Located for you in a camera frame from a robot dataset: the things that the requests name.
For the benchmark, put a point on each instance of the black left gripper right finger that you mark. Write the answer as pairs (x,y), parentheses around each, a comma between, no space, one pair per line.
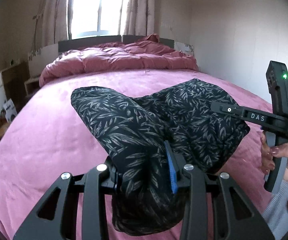
(216,199)

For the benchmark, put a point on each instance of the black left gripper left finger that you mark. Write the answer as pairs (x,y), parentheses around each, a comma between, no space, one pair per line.
(55,214)

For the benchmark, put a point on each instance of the black leaf-print pants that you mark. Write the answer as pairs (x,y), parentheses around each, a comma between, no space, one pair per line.
(133,132)

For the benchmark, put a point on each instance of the pink bed sheet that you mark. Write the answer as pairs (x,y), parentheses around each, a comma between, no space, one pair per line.
(48,138)

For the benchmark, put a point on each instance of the wooden side cabinet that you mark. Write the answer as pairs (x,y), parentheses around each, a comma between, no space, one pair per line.
(13,79)

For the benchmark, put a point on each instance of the dark pink quilted duvet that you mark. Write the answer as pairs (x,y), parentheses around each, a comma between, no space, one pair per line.
(111,57)

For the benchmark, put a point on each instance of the bright window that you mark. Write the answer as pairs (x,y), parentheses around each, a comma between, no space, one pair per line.
(96,18)

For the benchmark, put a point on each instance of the beige curtain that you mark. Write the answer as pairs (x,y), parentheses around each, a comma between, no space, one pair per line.
(53,19)

